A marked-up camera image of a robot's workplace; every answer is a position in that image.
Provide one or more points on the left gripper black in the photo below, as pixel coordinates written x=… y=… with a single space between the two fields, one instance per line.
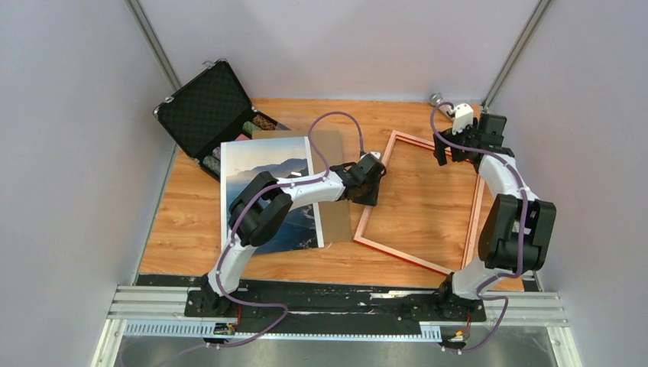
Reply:
x=371 y=199

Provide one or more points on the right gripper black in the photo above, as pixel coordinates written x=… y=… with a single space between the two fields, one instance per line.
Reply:
x=448 y=133

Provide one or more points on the pink wooden picture frame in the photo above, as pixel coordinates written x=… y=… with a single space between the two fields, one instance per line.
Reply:
x=471 y=236

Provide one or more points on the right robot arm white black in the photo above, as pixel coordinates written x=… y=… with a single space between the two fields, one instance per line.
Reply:
x=517 y=232

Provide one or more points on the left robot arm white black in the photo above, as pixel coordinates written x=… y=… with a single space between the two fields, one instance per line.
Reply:
x=258 y=212

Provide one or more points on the seascape photo print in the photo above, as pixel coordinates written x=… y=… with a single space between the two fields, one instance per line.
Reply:
x=241 y=161

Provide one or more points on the brown backing board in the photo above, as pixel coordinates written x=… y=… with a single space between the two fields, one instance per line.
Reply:
x=335 y=216

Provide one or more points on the glitter-filled clear tube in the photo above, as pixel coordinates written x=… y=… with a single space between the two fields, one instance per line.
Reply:
x=436 y=100

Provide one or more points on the black foam-lined case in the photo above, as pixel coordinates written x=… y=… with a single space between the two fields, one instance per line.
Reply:
x=210 y=109

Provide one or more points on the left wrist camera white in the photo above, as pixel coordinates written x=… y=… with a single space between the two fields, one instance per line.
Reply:
x=375 y=154

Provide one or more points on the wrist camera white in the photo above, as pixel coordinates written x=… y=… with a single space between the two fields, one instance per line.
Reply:
x=463 y=116
x=375 y=154

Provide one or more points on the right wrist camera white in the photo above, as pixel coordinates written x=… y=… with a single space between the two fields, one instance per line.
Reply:
x=463 y=116

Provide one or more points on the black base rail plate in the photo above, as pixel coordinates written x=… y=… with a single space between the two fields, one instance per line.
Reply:
x=310 y=308

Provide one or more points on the aluminium frame rail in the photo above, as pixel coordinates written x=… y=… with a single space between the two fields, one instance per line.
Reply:
x=146 y=323

